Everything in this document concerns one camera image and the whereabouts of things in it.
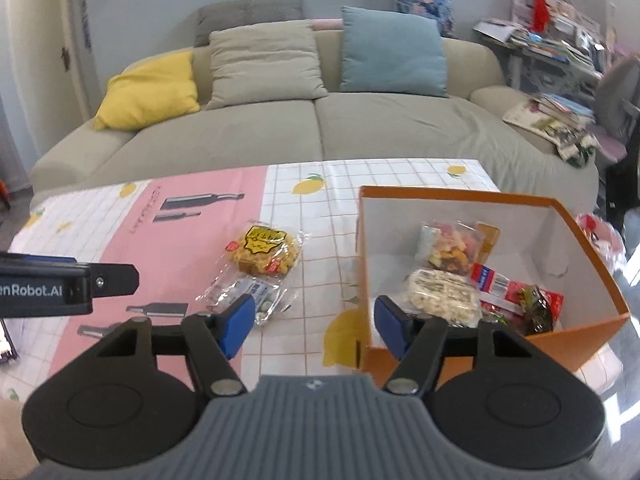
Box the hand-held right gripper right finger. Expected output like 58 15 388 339
374 294 546 397

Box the light blue cushion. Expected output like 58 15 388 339
339 6 449 98

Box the grey striped cushion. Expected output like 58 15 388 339
194 0 304 48

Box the red paper item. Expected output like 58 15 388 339
532 0 552 33

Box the pile of magazines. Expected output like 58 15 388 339
502 92 597 135

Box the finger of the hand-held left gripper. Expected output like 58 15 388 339
82 261 141 298

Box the printed tote bag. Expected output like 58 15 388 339
542 120 602 168

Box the white clear snack packet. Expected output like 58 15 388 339
192 274 297 328

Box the lemon print tablecloth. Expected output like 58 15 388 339
0 157 626 413

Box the yellow noodle snack packet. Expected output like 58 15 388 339
227 220 307 280

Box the red snack packet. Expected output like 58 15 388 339
470 261 565 317

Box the cluttered white desk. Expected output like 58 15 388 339
472 0 617 92

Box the beige cushion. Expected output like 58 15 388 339
205 20 329 111

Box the orange cardboard box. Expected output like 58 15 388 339
354 186 631 378

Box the pink printed sheet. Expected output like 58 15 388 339
10 166 271 386

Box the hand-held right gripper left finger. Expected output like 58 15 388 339
97 294 257 398

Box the colourful mixed snack packet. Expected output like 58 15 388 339
416 219 501 277

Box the red plastic bag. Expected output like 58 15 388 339
575 211 627 273

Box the dark green snack packet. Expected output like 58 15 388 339
517 285 557 336

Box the grey office chair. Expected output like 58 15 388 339
592 55 640 161

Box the yellow cushion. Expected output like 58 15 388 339
94 51 201 132

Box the beige fabric sofa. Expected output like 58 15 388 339
27 27 601 206

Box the smartphone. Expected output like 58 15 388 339
0 317 19 366

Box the white rice cake packet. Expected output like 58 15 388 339
402 267 483 328

